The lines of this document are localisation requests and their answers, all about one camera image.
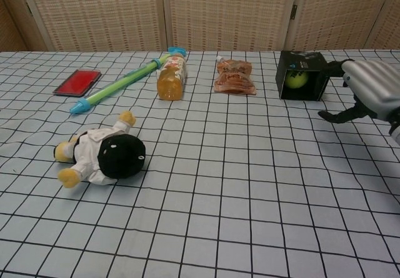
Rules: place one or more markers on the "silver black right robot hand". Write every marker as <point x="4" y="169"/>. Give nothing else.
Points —
<point x="375" y="84"/>

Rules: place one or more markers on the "yellow tennis ball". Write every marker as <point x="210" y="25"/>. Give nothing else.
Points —
<point x="296" y="79"/>

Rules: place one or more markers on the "small black cardboard box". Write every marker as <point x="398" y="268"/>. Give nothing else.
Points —
<point x="315" y="62"/>

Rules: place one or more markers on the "woven folding screen panel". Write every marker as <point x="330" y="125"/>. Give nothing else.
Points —
<point x="9" y="25"/>
<point x="228" y="15"/>
<point x="393" y="25"/>
<point x="93" y="15"/>
<point x="337" y="15"/>

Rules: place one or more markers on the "metal screen hinge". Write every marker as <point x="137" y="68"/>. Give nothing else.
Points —
<point x="293" y="11"/>

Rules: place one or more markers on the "orange snack pouch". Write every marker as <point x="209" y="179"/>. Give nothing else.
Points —
<point x="234" y="78"/>

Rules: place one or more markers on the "blue checked tablecloth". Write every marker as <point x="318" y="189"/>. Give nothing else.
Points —
<point x="218" y="196"/>

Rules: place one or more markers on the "amber tea plastic bottle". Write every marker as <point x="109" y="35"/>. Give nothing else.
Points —
<point x="171" y="78"/>

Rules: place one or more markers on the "green blue water pump toy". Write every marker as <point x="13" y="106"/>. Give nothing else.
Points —
<point x="125" y="79"/>

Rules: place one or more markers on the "black-haired plush doll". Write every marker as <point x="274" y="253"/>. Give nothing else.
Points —
<point x="122" y="159"/>

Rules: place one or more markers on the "red black flat case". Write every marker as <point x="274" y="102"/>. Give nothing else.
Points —
<point x="76" y="82"/>

